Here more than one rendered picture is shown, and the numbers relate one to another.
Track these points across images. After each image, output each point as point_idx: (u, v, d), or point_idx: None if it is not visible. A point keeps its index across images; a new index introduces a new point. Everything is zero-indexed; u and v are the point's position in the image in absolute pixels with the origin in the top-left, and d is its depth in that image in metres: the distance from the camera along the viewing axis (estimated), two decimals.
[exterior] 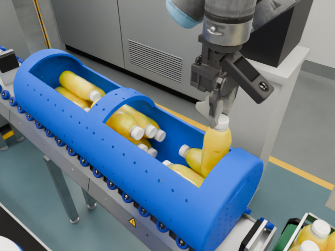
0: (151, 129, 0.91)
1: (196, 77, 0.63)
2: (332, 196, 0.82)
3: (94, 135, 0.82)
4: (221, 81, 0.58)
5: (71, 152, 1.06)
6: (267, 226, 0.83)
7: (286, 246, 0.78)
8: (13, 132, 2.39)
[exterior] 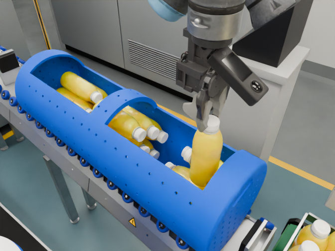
0: (153, 130, 0.90)
1: (182, 76, 0.56)
2: (332, 196, 0.82)
3: (96, 136, 0.82)
4: (208, 81, 0.52)
5: (70, 152, 1.07)
6: (267, 226, 0.83)
7: (286, 246, 0.78)
8: (13, 132, 2.39)
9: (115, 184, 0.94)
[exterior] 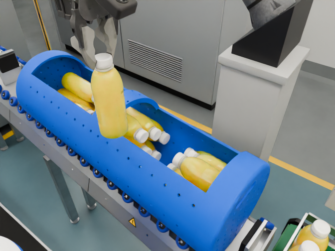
0: (155, 132, 0.90)
1: (60, 4, 0.55)
2: (332, 196, 0.82)
3: (98, 138, 0.81)
4: None
5: (70, 151, 1.07)
6: (267, 226, 0.83)
7: (286, 246, 0.78)
8: (13, 132, 2.39)
9: (114, 186, 0.94)
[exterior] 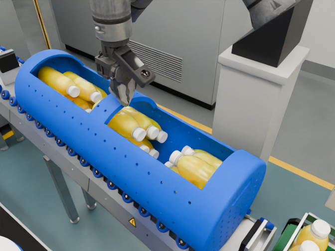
0: (153, 130, 0.90)
1: (100, 67, 0.78)
2: (332, 196, 0.82)
3: (96, 136, 0.82)
4: (113, 70, 0.73)
5: (70, 152, 1.07)
6: (267, 226, 0.83)
7: (286, 246, 0.78)
8: (13, 132, 2.39)
9: (115, 184, 0.94)
